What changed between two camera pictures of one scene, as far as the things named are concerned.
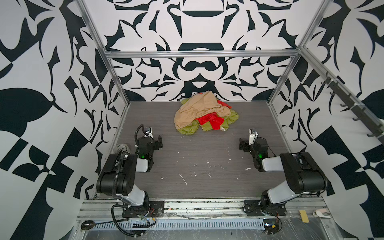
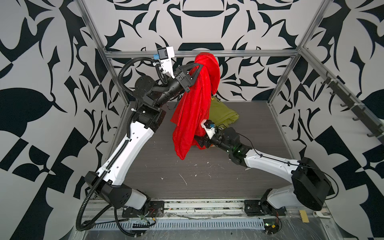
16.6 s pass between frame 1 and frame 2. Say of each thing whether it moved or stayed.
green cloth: moved
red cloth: moved
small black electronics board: stayed
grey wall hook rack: stayed
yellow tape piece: stayed
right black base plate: stayed
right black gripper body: moved
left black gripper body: moved
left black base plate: stayed
